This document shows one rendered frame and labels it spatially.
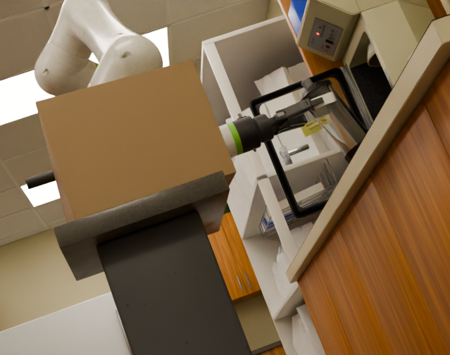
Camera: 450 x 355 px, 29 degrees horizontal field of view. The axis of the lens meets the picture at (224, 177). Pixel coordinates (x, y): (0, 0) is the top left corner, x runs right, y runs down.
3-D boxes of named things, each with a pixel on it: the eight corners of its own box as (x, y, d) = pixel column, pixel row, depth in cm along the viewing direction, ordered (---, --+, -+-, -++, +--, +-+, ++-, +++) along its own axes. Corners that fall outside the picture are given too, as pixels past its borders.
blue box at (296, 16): (327, 29, 274) (317, 5, 276) (332, 15, 264) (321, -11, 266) (298, 39, 272) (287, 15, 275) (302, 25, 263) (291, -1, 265)
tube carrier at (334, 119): (373, 146, 249) (326, 89, 253) (382, 133, 238) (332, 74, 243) (344, 167, 247) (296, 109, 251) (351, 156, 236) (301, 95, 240)
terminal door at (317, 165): (391, 183, 261) (339, 65, 271) (295, 220, 261) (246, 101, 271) (391, 184, 262) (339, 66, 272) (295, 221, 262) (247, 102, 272)
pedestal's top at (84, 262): (59, 248, 154) (53, 227, 155) (76, 281, 185) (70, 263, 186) (230, 189, 160) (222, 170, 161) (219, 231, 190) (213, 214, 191)
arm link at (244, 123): (243, 160, 245) (245, 150, 236) (227, 123, 248) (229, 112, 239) (263, 153, 246) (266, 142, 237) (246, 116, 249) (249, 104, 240)
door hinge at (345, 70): (395, 181, 262) (344, 66, 272) (397, 179, 260) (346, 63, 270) (390, 182, 262) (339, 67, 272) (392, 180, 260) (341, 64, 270)
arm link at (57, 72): (54, 48, 216) (41, 32, 225) (33, 94, 219) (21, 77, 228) (117, 72, 226) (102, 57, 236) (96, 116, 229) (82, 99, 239)
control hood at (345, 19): (341, 60, 273) (329, 32, 276) (360, 11, 242) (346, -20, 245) (307, 71, 272) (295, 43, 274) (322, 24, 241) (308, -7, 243)
